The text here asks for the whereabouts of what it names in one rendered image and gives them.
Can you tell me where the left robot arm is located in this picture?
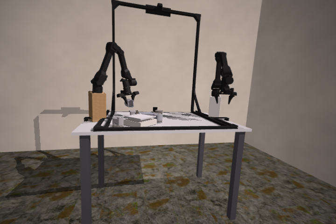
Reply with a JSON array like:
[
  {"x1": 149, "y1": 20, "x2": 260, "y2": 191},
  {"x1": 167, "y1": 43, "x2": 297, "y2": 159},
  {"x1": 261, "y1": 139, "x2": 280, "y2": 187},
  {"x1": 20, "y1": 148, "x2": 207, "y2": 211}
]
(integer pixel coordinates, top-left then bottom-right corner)
[{"x1": 211, "y1": 52, "x2": 234, "y2": 94}]

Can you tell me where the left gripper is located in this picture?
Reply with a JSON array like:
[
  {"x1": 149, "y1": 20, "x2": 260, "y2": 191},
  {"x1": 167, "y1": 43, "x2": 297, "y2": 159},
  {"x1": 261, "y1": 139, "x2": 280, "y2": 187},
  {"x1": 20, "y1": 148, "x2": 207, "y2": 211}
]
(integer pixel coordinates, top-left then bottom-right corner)
[{"x1": 211, "y1": 84, "x2": 237, "y2": 104}]

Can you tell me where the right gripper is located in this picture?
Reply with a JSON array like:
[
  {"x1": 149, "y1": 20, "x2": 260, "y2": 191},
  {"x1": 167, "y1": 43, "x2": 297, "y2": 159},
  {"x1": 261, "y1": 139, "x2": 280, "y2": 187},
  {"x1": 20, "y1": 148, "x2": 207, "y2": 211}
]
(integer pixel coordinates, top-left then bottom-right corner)
[{"x1": 117, "y1": 86, "x2": 139, "y2": 104}]

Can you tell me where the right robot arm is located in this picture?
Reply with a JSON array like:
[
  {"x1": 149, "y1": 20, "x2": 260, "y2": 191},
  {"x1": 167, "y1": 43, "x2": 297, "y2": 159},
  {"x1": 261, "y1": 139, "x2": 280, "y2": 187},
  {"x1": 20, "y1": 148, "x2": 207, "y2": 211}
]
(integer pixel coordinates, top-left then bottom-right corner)
[{"x1": 91, "y1": 42, "x2": 137, "y2": 93}]

